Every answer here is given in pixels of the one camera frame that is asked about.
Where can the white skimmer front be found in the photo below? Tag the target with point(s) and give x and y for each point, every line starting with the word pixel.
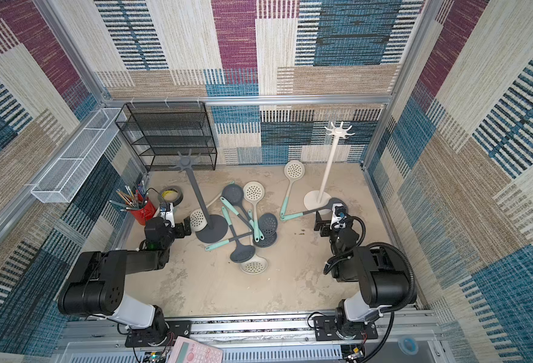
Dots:
pixel 256 265

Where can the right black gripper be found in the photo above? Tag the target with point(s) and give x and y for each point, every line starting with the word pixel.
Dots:
pixel 322 222

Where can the grey skimmer by white stand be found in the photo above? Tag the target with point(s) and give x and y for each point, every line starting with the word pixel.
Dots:
pixel 328 206

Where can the pink calculator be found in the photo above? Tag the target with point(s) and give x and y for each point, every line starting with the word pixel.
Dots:
pixel 186 350

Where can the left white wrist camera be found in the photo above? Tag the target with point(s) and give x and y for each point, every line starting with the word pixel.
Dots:
pixel 166 212

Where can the red pencil cup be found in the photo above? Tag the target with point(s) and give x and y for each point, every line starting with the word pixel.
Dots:
pixel 135 201

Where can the grey utensil rack stand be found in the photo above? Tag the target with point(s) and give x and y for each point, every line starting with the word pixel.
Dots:
pixel 212 227

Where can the white wire mesh basket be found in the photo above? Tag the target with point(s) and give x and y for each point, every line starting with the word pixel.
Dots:
pixel 62 181

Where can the black wire mesh shelf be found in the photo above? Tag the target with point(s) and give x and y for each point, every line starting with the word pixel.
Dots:
pixel 159 133

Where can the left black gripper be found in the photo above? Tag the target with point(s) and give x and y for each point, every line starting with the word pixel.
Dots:
pixel 181 234

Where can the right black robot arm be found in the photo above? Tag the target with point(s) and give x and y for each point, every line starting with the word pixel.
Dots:
pixel 383 273

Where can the white utensil rack stand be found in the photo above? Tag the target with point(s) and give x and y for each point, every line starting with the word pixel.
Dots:
pixel 320 197

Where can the black tape roll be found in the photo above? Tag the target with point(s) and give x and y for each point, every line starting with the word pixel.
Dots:
pixel 171 195

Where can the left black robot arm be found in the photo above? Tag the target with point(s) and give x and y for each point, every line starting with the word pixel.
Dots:
pixel 95 286

